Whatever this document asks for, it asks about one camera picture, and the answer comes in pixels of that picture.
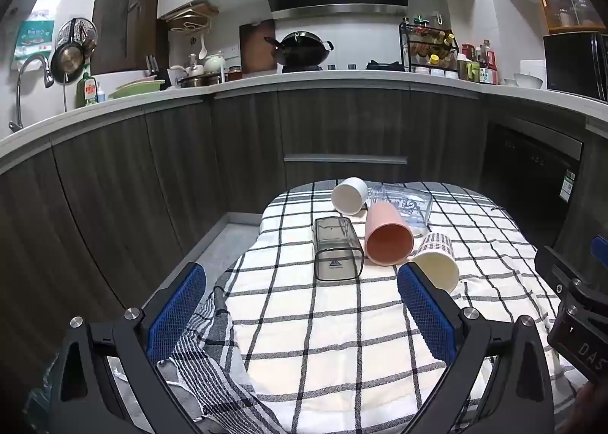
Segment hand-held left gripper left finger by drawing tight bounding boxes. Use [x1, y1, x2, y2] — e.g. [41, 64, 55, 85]
[56, 262, 208, 434]

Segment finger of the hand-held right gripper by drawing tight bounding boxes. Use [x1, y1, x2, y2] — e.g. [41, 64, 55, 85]
[534, 234, 608, 304]

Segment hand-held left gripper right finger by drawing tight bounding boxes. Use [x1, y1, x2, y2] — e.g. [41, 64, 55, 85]
[396, 262, 556, 434]

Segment cream cup with patterned band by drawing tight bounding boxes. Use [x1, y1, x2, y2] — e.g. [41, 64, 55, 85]
[411, 231, 461, 293]

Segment pink plastic cup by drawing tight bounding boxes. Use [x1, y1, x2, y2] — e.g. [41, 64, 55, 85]
[365, 201, 415, 266]

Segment smoky clear rectangular cup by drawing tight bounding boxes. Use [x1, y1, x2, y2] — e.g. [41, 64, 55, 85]
[312, 217, 366, 282]

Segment clear plastic measuring cup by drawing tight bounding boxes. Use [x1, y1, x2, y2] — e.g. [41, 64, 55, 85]
[368, 183, 434, 239]

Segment white round cup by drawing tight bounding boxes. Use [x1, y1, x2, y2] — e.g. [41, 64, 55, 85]
[331, 176, 370, 216]

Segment grey striped cloth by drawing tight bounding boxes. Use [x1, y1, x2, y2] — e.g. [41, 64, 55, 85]
[157, 287, 281, 434]

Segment black built-in dishwasher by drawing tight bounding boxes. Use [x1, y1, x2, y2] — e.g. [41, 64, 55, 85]
[484, 113, 584, 249]

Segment black and white checkered tablecloth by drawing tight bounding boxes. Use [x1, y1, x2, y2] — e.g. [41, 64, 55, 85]
[211, 180, 590, 434]

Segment wood grain base cabinets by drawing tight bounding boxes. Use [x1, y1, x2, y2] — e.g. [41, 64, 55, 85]
[0, 82, 608, 368]

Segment black microwave oven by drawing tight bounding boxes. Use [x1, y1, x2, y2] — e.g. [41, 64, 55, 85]
[543, 32, 608, 101]

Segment green dish drainer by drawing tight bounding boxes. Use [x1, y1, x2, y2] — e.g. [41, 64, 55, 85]
[108, 75, 166, 100]

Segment steel pot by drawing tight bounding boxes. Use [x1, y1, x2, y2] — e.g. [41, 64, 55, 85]
[178, 73, 224, 88]

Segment green dish soap bottle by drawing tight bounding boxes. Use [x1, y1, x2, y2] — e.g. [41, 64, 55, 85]
[76, 64, 98, 108]

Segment black gas stove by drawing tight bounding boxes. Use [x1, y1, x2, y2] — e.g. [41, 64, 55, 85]
[280, 61, 404, 74]

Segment hanging steel frying pan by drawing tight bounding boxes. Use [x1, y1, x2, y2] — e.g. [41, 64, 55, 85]
[50, 42, 86, 84]

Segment dark wooden cutting board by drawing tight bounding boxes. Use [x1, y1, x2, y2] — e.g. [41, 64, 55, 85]
[239, 20, 277, 74]

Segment steel kitchen faucet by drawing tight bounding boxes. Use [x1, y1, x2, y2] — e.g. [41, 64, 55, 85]
[8, 54, 54, 133]

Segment black wok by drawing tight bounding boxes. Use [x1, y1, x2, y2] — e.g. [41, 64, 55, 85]
[264, 30, 334, 68]

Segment wooden hanging rack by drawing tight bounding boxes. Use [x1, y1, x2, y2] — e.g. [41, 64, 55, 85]
[165, 2, 219, 33]

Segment hanging plastic bag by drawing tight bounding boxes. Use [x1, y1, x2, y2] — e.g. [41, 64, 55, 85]
[12, 10, 52, 69]

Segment dark wooden door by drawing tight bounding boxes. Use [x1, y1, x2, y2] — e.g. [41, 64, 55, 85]
[91, 0, 163, 76]

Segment black wire spice rack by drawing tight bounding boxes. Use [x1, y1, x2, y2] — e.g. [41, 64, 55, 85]
[399, 16, 457, 74]

